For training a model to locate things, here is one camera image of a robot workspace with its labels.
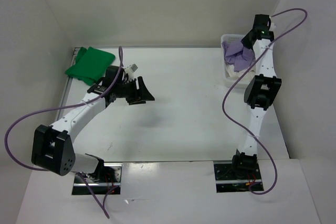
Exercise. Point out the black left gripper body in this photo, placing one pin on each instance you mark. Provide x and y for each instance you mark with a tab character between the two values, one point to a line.
127	90

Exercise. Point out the white t shirt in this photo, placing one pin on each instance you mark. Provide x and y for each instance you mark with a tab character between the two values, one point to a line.
237	74

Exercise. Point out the white plastic basket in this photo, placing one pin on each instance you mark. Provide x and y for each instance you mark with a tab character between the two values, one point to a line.
228	81

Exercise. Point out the purple t shirt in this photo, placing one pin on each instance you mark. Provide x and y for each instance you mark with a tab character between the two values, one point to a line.
238	56

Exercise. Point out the aluminium table edge rail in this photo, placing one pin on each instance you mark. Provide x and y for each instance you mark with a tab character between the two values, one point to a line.
67	98

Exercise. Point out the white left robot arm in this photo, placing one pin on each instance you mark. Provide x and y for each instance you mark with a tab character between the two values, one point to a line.
53	145

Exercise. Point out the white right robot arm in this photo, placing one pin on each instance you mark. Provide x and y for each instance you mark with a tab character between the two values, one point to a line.
259	94

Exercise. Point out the green t shirt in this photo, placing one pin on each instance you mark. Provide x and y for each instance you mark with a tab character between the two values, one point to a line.
90	65

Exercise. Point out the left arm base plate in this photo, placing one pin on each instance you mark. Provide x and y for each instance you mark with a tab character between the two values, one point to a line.
110	179

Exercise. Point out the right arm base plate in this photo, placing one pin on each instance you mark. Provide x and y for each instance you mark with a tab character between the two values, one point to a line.
228	182

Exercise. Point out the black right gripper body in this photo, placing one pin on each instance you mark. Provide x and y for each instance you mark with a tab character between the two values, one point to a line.
253	29

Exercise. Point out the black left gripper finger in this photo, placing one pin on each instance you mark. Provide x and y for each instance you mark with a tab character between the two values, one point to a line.
136	102
144	93

